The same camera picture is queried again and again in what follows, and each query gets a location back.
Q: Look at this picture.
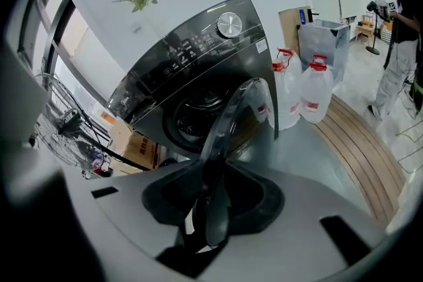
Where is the person's white shirt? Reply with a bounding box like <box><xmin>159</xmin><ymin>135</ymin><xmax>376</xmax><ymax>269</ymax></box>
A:
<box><xmin>0</xmin><ymin>39</ymin><xmax>50</xmax><ymax>146</ymax></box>

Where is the black window frame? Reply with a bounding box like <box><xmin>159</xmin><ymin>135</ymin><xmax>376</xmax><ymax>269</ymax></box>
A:
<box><xmin>16</xmin><ymin>0</ymin><xmax>112</xmax><ymax>103</ymax></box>

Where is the clear red-capped water jug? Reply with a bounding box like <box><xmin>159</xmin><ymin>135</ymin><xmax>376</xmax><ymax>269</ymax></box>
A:
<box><xmin>276</xmin><ymin>48</ymin><xmax>303</xmax><ymax>77</ymax></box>
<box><xmin>299</xmin><ymin>53</ymin><xmax>334</xmax><ymax>125</ymax></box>
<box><xmin>271</xmin><ymin>59</ymin><xmax>302</xmax><ymax>131</ymax></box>

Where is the brown cardboard box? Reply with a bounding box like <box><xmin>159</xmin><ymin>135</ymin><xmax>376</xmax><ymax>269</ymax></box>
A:
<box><xmin>121</xmin><ymin>129</ymin><xmax>163</xmax><ymax>171</ymax></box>

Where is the large black floor fan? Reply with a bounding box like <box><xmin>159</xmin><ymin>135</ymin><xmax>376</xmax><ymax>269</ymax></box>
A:
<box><xmin>32</xmin><ymin>72</ymin><xmax>112</xmax><ymax>172</ymax></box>

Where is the dark grey washing machine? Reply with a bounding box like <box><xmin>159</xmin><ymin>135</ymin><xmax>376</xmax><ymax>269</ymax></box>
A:
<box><xmin>106</xmin><ymin>0</ymin><xmax>280</xmax><ymax>164</ymax></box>

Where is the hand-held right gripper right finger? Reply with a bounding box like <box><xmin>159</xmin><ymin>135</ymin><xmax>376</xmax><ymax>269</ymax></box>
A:
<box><xmin>227</xmin><ymin>161</ymin><xmax>391</xmax><ymax>282</ymax></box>

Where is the round black washer door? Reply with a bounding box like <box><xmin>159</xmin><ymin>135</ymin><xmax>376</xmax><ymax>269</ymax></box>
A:
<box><xmin>193</xmin><ymin>77</ymin><xmax>265</xmax><ymax>249</ymax></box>

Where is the grey plastic-lined bin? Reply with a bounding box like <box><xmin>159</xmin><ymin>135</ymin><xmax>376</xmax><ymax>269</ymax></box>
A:
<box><xmin>297</xmin><ymin>18</ymin><xmax>351</xmax><ymax>87</ymax></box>

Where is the tall cardboard box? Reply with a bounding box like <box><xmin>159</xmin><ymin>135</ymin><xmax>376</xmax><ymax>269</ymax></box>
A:
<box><xmin>278</xmin><ymin>5</ymin><xmax>313</xmax><ymax>56</ymax></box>

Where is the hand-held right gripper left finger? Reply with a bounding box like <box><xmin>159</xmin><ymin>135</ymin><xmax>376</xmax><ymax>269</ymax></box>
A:
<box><xmin>71</xmin><ymin>160</ymin><xmax>201</xmax><ymax>258</ymax></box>

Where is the wooden slat platform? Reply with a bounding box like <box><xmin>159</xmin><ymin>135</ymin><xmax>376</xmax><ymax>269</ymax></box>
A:
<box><xmin>312</xmin><ymin>94</ymin><xmax>408</xmax><ymax>229</ymax></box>

